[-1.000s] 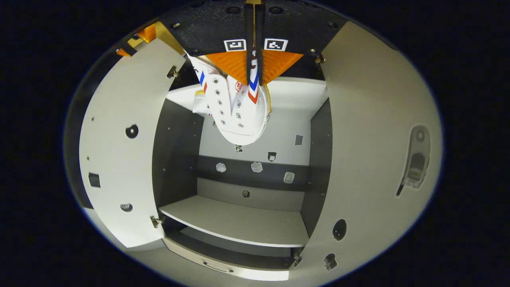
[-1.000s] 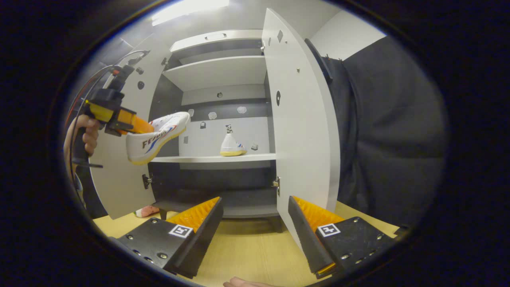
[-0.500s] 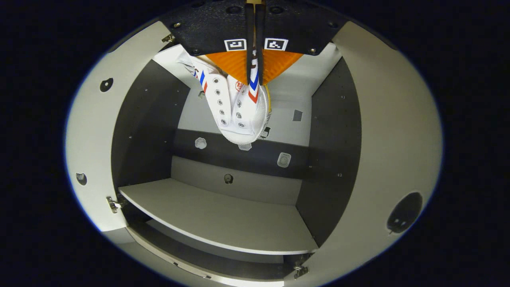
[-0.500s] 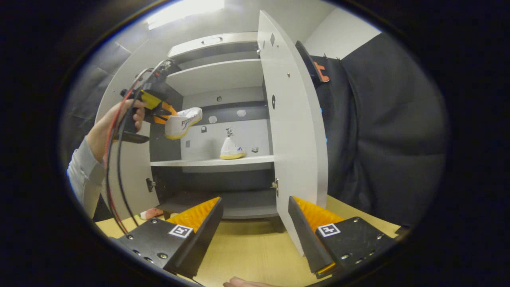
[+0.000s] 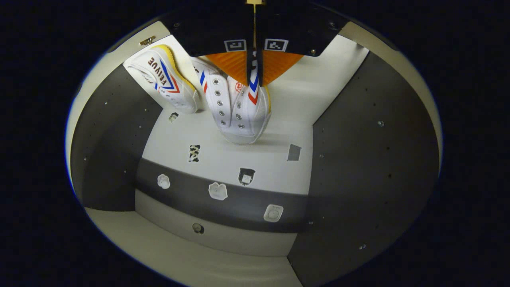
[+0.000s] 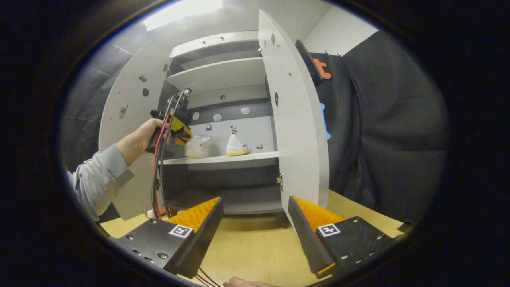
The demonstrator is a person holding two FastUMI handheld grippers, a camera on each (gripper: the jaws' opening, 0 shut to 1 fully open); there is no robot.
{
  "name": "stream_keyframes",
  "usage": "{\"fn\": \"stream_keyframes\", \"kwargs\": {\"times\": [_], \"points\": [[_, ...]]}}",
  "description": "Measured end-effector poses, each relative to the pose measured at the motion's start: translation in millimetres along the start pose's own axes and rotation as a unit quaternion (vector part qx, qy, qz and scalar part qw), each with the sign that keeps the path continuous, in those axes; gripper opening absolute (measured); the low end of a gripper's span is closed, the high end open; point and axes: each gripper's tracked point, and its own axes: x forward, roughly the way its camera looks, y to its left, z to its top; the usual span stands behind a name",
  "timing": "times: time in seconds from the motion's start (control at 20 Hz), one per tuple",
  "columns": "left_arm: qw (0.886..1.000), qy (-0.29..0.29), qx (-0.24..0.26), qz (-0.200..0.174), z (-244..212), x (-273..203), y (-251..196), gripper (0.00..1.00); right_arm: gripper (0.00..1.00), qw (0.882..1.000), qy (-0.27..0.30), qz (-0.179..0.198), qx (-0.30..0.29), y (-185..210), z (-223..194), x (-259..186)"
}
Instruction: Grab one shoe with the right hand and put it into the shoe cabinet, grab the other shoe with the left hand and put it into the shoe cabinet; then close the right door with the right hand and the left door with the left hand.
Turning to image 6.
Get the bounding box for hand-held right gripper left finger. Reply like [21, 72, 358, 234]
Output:
[118, 197, 224, 279]

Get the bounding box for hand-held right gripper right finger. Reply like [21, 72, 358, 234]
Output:
[288, 195, 399, 279]

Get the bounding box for white shoe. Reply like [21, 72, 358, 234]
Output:
[184, 135, 214, 159]
[226, 134, 252, 157]

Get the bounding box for white shoe cabinet door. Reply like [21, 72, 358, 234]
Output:
[98, 40, 176, 221]
[258, 9, 330, 230]

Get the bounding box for white shoe cabinet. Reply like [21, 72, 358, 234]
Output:
[159, 31, 283, 216]

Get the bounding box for black backdrop cloth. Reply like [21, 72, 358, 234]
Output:
[307, 30, 451, 224]
[60, 44, 134, 176]

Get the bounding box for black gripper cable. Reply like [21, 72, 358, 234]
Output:
[195, 267, 220, 287]
[158, 90, 188, 219]

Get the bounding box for red gripper cable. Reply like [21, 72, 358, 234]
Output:
[151, 114, 171, 220]

